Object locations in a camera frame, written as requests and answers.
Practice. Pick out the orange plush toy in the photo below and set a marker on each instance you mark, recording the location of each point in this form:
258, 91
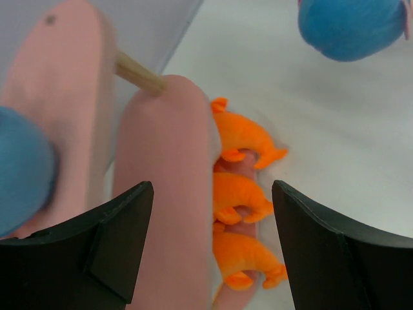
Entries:
237, 132
236, 254
238, 198

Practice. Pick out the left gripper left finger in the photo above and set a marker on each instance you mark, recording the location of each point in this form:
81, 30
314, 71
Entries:
88, 262

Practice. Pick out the boy plush black hair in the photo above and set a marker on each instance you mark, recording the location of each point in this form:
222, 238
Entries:
28, 164

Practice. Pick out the orange plush toy right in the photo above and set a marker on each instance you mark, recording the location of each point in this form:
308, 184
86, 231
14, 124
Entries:
237, 132

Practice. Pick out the orange plush toy left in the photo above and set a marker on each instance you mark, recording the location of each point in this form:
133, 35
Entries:
236, 254

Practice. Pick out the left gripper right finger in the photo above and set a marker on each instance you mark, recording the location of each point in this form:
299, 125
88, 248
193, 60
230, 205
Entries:
335, 262

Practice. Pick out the pink two-tier wooden shelf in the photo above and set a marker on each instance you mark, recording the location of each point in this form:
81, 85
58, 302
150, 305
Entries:
114, 124

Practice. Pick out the orange plush toy middle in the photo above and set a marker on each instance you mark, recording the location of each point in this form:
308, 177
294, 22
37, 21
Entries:
238, 198

